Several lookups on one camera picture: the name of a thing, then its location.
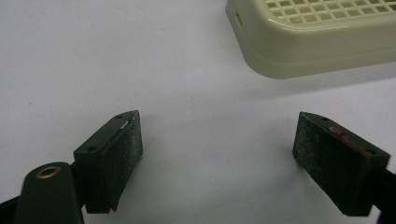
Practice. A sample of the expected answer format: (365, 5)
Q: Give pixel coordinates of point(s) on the cream plastic drain basket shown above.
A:
(299, 46)

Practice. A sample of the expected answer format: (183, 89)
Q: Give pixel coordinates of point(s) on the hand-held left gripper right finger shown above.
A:
(336, 165)

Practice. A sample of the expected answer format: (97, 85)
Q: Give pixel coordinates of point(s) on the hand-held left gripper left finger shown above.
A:
(109, 158)

